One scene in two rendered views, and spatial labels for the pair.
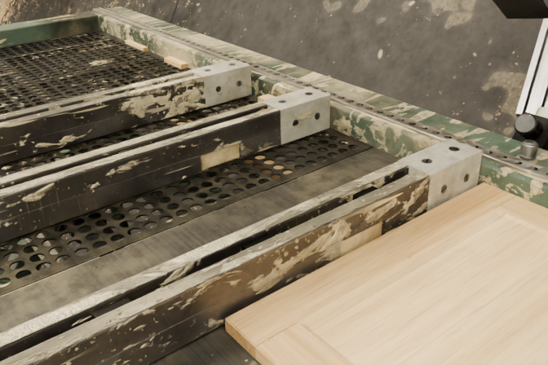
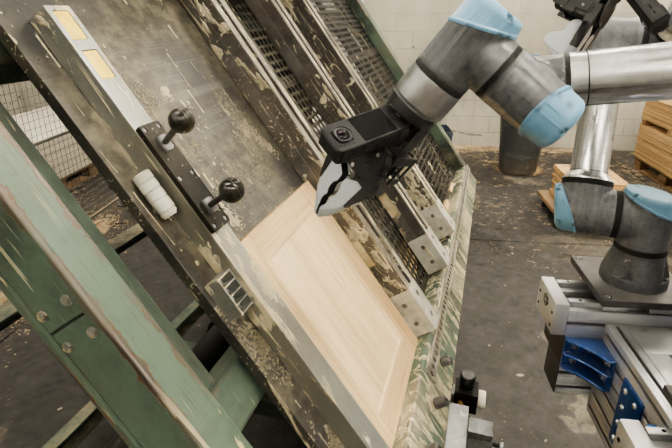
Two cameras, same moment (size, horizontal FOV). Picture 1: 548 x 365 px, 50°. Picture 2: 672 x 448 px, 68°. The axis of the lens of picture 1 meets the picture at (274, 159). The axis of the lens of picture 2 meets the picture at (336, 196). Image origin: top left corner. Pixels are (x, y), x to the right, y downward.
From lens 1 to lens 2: 0.64 m
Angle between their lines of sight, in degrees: 27
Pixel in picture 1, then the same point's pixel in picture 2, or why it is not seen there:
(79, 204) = not seen: hidden behind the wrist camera
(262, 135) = (408, 227)
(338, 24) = (532, 342)
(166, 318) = (303, 150)
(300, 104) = (434, 246)
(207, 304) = (312, 169)
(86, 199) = not seen: hidden behind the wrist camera
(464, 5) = (584, 426)
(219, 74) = (441, 213)
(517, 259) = (373, 329)
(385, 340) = (315, 242)
